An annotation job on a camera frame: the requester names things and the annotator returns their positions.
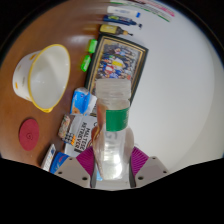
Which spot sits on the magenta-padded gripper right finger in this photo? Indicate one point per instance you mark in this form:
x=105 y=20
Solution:
x=150 y=170

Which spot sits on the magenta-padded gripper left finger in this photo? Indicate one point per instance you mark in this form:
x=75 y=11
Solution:
x=75 y=170

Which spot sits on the clear green-labelled plastic bottle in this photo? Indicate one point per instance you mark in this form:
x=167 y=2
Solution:
x=113 y=110

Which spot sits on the white remote control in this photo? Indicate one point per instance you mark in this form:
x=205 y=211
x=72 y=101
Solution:
x=48 y=158

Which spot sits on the colourful puzzle cube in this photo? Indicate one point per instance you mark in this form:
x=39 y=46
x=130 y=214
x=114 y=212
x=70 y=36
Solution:
x=69 y=138

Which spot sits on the white paper gift bag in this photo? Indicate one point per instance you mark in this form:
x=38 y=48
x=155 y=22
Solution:
x=84 y=131

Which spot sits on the small patterned snack packet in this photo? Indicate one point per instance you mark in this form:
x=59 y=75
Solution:
x=64 y=126

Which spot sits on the flat round red coaster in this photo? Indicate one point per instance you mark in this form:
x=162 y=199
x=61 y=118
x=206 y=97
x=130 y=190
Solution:
x=29 y=134

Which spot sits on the blue tissue pack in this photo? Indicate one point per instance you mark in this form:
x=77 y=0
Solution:
x=81 y=101

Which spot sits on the small green packet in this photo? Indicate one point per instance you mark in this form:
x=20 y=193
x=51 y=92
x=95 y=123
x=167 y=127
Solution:
x=86 y=63
x=92 y=46

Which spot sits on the framed group photo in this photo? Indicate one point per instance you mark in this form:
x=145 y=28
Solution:
x=115 y=60

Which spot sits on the amber pump bottle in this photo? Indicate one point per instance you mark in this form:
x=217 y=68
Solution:
x=111 y=29

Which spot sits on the dark blue pump bottle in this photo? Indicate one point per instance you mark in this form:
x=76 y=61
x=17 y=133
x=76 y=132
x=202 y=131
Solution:
x=118 y=20

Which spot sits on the white tube bottle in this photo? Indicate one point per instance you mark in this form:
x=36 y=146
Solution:
x=121 y=11

